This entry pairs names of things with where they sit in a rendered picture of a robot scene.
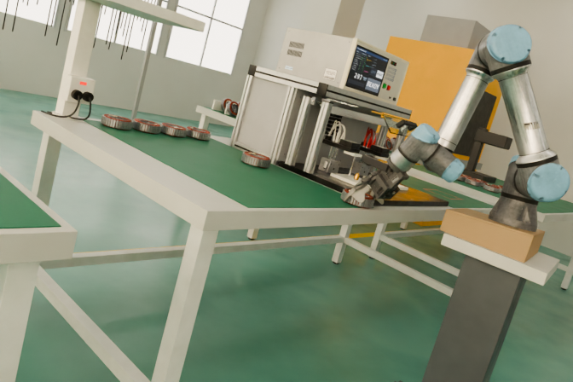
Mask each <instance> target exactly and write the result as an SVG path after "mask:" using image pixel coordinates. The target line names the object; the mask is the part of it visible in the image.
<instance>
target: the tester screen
mask: <svg viewBox="0 0 573 382"><path fill-rule="evenodd" d="M387 61H388V60H386V59H385V58H382V57H380V56H378V55H375V54H373V53H371V52H368V51H366V50H365V49H361V48H359V47H357V48H356V53H355V56H354V60H353V62H352V66H351V69H350V74H349V77H348V80H349V78H350V79H353V80H355V81H358V82H361V83H363V84H365V85H364V88H363V87H361V86H358V85H355V84H351V83H348V80H347V83H346V84H348V85H350V86H353V87H356V88H358V89H361V90H365V87H366V84H367V81H368V78H372V79H375V80H377V81H380V82H381V81H382V79H380V78H376V77H374V76H372V75H369V73H370V71H371V68H374V69H376V70H379V71H381V72H385V68H386V64H387ZM355 72H357V73H359V74H361V75H363V77H362V81H361V80H358V79H355V78H354V75H355ZM365 91H368V92H372V91H370V90H365ZM372 93H374V94H378V93H379V92H378V93H375V92H372Z"/></svg>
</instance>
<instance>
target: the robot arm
mask: <svg viewBox="0 0 573 382"><path fill-rule="evenodd" d="M531 47H532V40H531V37H530V35H529V33H528V32H527V31H526V30H525V29H524V28H522V27H521V26H518V25H513V24H508V25H504V26H499V27H497V28H495V29H494V30H493V31H492V32H490V33H489V34H487V35H485V36H484V37H483V38H482V39H481V40H480V41H479V42H478V44H477V47H476V48H475V50H474V52H473V54H472V58H471V59H470V61H469V64H468V66H467V68H466V77H465V79H464V81H463V83H462V85H461V87H460V89H459V91H458V93H457V95H456V97H455V98H454V100H453V102H452V104H451V106H450V108H449V110H448V112H447V114H446V116H445V118H444V120H443V122H442V124H441V126H440V128H439V130H438V131H435V129H434V128H432V127H431V126H430V125H428V124H420V125H419V126H418V127H417V128H416V129H415V130H414V131H412V132H411V134H410V135H409V136H408V137H407V138H406V140H405V141H404V142H403V143H402V144H401V145H400V146H399V147H398V148H397V149H396V150H395V151H394V152H393V153H392V154H391V156H390V158H388V160H387V163H386V162H384V161H382V160H379V159H376V158H374V156H373V155H364V154H363V156H362V158H361V162H363V163H365V164H366V165H371V166H373V167H375V168H377V169H378V170H376V171H374V172H372V173H371V174H370V175H369V176H367V177H364V178H363V179H362V180H361V181H360V182H358V183H357V184H356V185H355V186H354V188H352V189H351V190H350V192H349V193H348V194H347V195H346V196H345V198H344V202H345V201H346V200H349V199H350V198H351V197H353V198H354V199H355V200H357V201H358V202H359V203H363V202H364V201H365V194H366V193H367V192H368V191H369V190H370V187H371V189H372V192H371V193H370V195H371V196H373V197H374V198H375V199H376V200H377V201H378V202H379V203H380V204H381V205H383V204H384V200H383V199H385V200H390V199H391V198H392V197H393V196H394V195H395V194H396V193H397V192H398V191H399V190H400V188H399V187H398V185H399V184H400V183H401V182H402V181H403V180H408V179H409V176H408V174H407V173H406V172H407V171H409V170H410V169H411V168H412V167H413V166H414V165H415V164H416V163H417V162H418V161H419V160H421V161H422V163H423V165H424V167H425V168H426V169H427V170H428V171H430V172H434V173H436V174H438V175H439V176H440V177H441V178H442V179H444V180H445V181H446V182H454V181H455V180H456V179H457V178H458V177H459V176H460V175H461V174H462V172H463V171H464V169H465V165H464V164H463V163H462V162H461V161H460V160H459V159H457V158H456V157H455V156H454V155H453V152H454V150H455V148H456V146H457V144H458V142H459V140H460V138H461V136H462V134H463V133H464V131H465V129H466V127H467V125H468V123H469V121H470V119H471V117H472V115H473V113H474V111H475V109H476V107H477V105H478V103H479V102H480V100H481V98H482V96H483V93H484V91H485V90H486V88H487V86H488V84H489V83H491V82H493V81H494V80H495V79H496V80H497V81H498V82H499V86H500V88H501V93H502V97H503V101H504V103H505V107H506V112H507V115H508V118H509V121H510V125H511V127H512V133H513V136H514V140H515V142H516V146H517V149H518V155H514V156H512V158H511V161H510V163H509V165H508V170H507V173H506V178H505V181H504V184H503V188H502V190H501V196H500V198H499V199H498V201H497V202H496V204H495V205H494V207H493V208H492V210H491V211H490V213H489V217H488V219H490V220H493V221H495V222H498V223H502V224H505V225H508V226H511V227H514V228H517V229H523V230H528V231H532V232H536V229H537V225H538V224H537V205H538V202H539V201H540V202H553V201H556V200H559V199H560V198H562V197H563V196H564V195H565V194H566V192H567V191H568V189H569V187H570V175H569V173H568V171H567V170H566V169H565V168H564V167H563V166H562V165H560V163H559V158H558V155H557V153H556V152H554V151H553V150H551V149H550V148H549V146H548V142H547V137H546V133H545V131H544V127H543V123H542V121H541V115H540V112H539V109H538V106H537V102H536V99H535V94H534V91H533V88H532V84H531V81H530V76H529V69H530V67H531V66H532V63H531V59H530V51H531ZM368 185H370V187H369V186H368Z"/></svg>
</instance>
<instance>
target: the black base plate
mask: <svg viewBox="0 0 573 382"><path fill-rule="evenodd" d="M285 162H286V161H280V162H279V164H278V166H279V167H282V168H284V169H286V170H289V171H291V172H294V173H296V174H298V175H300V176H302V177H306V178H308V179H310V180H312V181H314V182H318V183H320V184H322V185H324V186H326V187H329V188H331V189H334V190H336V191H338V192H340V193H342V192H343V189H346V188H349V189H352V188H354V186H355V185H352V184H350V183H347V182H344V181H342V180H340V179H338V178H336V177H332V176H330V175H331V173H328V172H325V171H321V170H319V169H318V168H319V165H315V169H314V172H313V174H312V173H307V172H306V171H304V165H305V164H302V163H295V165H288V164H285ZM349 172H350V168H342V167H339V171H338V174H348V175H349ZM400 185H403V184H401V183H400ZM403 186H404V187H407V188H408V190H399V191H398V192H397V193H396V194H395V195H394V196H393V197H392V198H391V199H390V200H385V199H383V200H384V204H383V205H381V204H380V203H379V202H378V201H377V200H375V201H374V203H373V206H448V204H449V202H448V201H446V200H442V199H439V198H438V197H435V196H432V195H430V194H426V193H424V192H421V191H419V190H417V189H414V188H410V187H408V186H405V185H403Z"/></svg>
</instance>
